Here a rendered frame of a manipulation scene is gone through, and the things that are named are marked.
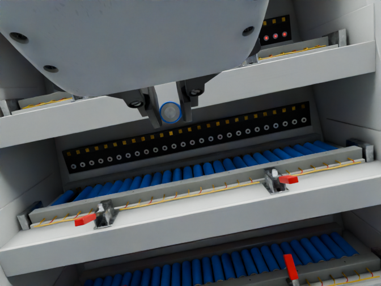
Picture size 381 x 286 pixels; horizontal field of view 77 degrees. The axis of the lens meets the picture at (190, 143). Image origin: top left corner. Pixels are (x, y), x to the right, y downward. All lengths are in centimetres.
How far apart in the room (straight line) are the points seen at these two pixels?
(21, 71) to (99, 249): 39
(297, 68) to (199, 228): 28
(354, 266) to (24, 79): 71
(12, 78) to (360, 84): 63
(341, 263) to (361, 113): 26
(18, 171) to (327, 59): 54
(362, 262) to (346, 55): 34
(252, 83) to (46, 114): 31
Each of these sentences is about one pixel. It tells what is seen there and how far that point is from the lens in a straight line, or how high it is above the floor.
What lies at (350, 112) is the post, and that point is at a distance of 53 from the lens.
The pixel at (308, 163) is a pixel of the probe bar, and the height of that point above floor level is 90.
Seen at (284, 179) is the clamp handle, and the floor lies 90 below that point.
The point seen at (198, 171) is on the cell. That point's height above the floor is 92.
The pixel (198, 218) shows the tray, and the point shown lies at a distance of 36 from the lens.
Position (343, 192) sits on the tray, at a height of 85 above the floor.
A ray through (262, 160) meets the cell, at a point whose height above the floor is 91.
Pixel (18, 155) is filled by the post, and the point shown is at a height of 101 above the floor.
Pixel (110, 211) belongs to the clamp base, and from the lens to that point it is 40.
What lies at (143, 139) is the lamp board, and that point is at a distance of 52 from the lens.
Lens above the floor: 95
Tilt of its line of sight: 3 degrees up
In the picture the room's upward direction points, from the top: 11 degrees counter-clockwise
